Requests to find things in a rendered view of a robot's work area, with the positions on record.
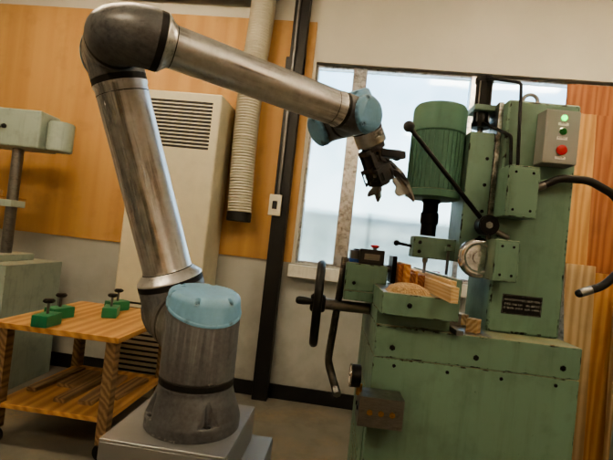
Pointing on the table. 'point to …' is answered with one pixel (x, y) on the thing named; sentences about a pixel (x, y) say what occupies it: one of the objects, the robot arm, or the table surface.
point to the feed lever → (486, 224)
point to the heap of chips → (408, 288)
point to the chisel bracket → (431, 248)
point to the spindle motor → (451, 126)
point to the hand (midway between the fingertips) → (397, 201)
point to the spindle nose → (429, 217)
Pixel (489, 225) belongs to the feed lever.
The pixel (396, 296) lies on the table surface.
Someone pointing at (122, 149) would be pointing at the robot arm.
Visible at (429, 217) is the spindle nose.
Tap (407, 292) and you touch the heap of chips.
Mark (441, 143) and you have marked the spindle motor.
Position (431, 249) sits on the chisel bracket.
